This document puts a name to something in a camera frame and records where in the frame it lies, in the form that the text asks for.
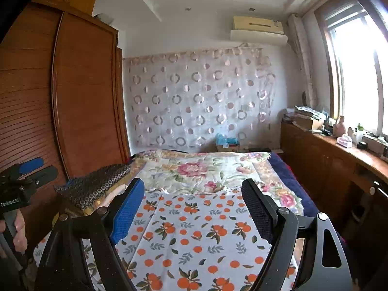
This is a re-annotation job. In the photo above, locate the dark blue blanket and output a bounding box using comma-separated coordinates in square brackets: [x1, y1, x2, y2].
[270, 152, 322, 219]

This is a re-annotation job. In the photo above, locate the brown cardboard box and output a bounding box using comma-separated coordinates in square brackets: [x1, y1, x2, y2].
[295, 117, 323, 131]

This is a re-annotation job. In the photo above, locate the cardboard box with blue bag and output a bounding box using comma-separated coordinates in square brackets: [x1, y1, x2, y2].
[216, 133, 241, 153]

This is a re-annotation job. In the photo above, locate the white orange-print cloth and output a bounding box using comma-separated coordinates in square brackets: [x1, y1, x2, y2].
[32, 189, 304, 291]

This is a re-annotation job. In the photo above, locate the wall air conditioner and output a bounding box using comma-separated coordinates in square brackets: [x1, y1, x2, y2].
[230, 15, 288, 47]

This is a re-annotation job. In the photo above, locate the circle-patterned sheer curtain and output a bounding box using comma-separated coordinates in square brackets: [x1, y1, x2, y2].
[123, 47, 278, 154]

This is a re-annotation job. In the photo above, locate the floral quilt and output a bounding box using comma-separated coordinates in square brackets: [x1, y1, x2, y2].
[68, 148, 305, 219]

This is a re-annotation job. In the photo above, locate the window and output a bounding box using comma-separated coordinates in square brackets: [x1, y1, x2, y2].
[315, 0, 388, 137]

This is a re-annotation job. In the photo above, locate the dark blue circle-print shirt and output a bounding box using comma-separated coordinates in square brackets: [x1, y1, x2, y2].
[54, 163, 132, 216]

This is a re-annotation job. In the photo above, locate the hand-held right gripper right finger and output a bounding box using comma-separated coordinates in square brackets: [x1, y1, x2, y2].
[241, 178, 354, 291]

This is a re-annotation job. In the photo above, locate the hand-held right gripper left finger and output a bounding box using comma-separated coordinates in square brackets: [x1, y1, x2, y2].
[33, 177, 145, 291]

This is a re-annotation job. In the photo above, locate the person's left hand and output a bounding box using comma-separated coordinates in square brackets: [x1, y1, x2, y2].
[0, 209, 28, 253]

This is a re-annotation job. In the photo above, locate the long wooden cabinet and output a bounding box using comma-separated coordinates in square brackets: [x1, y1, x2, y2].
[280, 121, 388, 249]

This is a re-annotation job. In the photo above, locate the pink bottle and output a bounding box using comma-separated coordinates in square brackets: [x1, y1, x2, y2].
[333, 115, 347, 137]

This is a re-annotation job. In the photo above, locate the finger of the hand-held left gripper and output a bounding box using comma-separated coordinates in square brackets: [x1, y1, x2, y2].
[16, 157, 45, 174]
[30, 165, 59, 186]

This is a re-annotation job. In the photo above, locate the bundled window curtain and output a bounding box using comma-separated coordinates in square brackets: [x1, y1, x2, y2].
[287, 14, 317, 108]

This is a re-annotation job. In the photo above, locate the wooden wardrobe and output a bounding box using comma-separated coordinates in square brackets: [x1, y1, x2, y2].
[0, 1, 131, 243]

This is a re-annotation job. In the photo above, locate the stack of papers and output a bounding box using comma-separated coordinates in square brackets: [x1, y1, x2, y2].
[283, 105, 328, 125]

